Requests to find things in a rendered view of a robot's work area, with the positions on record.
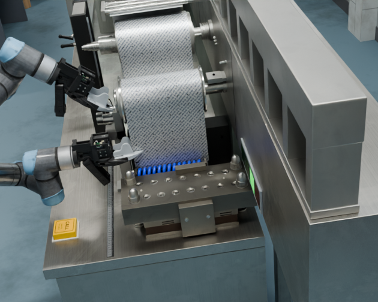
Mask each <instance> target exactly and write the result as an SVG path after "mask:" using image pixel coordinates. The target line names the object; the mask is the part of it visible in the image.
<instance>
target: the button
mask: <svg viewBox="0 0 378 302"><path fill-rule="evenodd" d="M72 237H77V219H76V218H71V219H63V220H59V221H55V223H54V228H53V238H54V240H59V239H64V238H72Z"/></svg>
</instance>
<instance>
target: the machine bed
mask: <svg viewBox="0 0 378 302"><path fill-rule="evenodd" d="M102 76H103V82H104V86H106V87H108V88H109V93H108V95H109V99H110V100H111V102H112V104H113V105H115V102H114V98H113V89H115V82H116V81H118V76H120V78H121V79H123V75H122V72H118V73H110V74H102ZM206 101H207V112H205V111H204V114H205V118H206V117H214V116H215V114H214V110H213V108H212V104H211V100H210V98H209V95H206ZM66 108H67V109H66V113H65V116H64V124H63V129H62V137H61V145H60V146H67V145H72V143H73V142H72V140H74V139H77V141H85V140H90V137H91V134H96V133H95V128H94V123H93V120H92V114H91V109H90V108H88V107H85V106H83V105H81V104H80V103H78V102H76V101H74V100H73V99H71V98H70V97H69V96H68V95H67V103H66ZM113 169H114V256H113V257H108V258H107V185H106V186H104V185H103V184H102V183H100V182H99V180H98V179H97V178H96V177H95V176H94V175H93V174H92V173H91V172H90V171H89V170H88V169H87V168H86V167H85V166H84V165H83V164H82V161H81V162H80V167H78V168H76V167H75V168H74V169H71V170H63V171H59V175H60V178H61V182H62V186H63V187H64V194H65V198H64V200H63V201H62V202H61V203H59V204H57V205H55V206H52V208H51V213H50V221H49V229H48V234H47V242H46V250H45V255H44V263H43V274H44V277H45V279H46V280H47V279H55V278H60V277H67V276H75V275H79V274H86V273H94V272H99V271H106V270H114V269H118V268H125V267H133V266H138V265H145V264H153V263H157V262H164V261H172V260H177V259H184V258H192V257H196V256H204V255H211V254H216V253H223V252H231V251H235V250H243V249H250V248H255V247H262V246H265V235H264V233H263V229H262V226H261V224H260V221H259V217H258V215H257V212H256V209H255V206H253V207H247V209H246V211H244V212H238V214H237V217H238V221H239V225H232V226H224V227H219V228H216V229H215V230H216V232H212V233H207V234H199V235H192V236H187V237H183V235H182V233H180V234H172V235H165V236H161V237H153V238H146V231H145V227H144V226H142V227H140V228H136V227H134V225H126V226H125V225H124V219H123V215H122V210H121V192H118V185H117V181H119V180H121V179H122V175H121V169H120V166H119V165H116V166H113ZM71 218H76V219H77V221H80V226H79V238H77V239H72V240H64V241H57V242H52V237H53V228H54V223H55V221H59V220H63V219H71Z"/></svg>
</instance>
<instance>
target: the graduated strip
mask: <svg viewBox="0 0 378 302"><path fill-rule="evenodd" d="M107 172H108V173H109V174H110V183H108V184H107V258H108V257H113V256H114V169H113V166H109V167H107Z"/></svg>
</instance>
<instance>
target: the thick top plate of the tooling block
mask: <svg viewBox="0 0 378 302"><path fill-rule="evenodd" d="M241 165H242V168H241V169H240V170H231V169H230V162H229V163H224V164H217V165H209V166H206V170H204V171H196V172H192V173H184V174H176V171H168V172H163V173H155V174H148V175H143V176H136V177H135V179H136V184H135V185H133V186H126V185H125V180H124V178H123V179H121V210H122V215H123V219H124V225H125V226H126V225H134V224H141V223H146V222H153V221H161V220H166V219H173V218H180V215H179V207H178V204H185V203H193V202H198V201H206V200H212V202H213V206H214V212H221V211H225V210H233V209H241V208H245V207H253V206H257V202H256V199H255V196H254V193H253V190H252V187H251V185H250V181H249V179H248V176H247V172H246V170H245V167H244V163H243V161H241ZM239 172H243V173H244V174H245V176H246V178H247V183H248V186H247V187H246V188H242V189H240V188H237V187H236V179H237V178H236V177H237V174H238V173H239ZM131 188H135V189H137V191H138V194H139V195H140V199H141V201H140V203H138V204H135V205H132V204H130V203H129V202H128V200H129V199H128V196H129V190H130V189H131Z"/></svg>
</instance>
